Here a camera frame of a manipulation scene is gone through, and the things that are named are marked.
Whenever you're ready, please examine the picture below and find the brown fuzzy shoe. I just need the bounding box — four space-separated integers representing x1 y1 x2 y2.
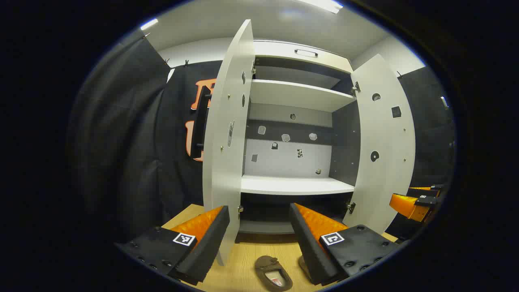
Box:
255 255 293 292
299 255 313 281

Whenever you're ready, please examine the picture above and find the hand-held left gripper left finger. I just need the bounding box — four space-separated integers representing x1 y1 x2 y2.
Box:
115 205 230 286

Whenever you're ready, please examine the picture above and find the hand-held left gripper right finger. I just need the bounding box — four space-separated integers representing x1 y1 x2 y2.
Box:
289 202 400 286

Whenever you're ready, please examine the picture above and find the white cabinet door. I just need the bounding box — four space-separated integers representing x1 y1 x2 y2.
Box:
343 54 416 236
202 19 255 266

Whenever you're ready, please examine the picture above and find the black backdrop cloth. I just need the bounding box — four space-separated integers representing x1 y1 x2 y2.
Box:
67 34 457 244

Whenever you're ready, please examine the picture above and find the white cabinet drawer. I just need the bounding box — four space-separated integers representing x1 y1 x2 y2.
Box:
253 39 353 73

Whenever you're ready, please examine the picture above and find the black door handle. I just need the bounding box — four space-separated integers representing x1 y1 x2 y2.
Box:
190 93 213 159

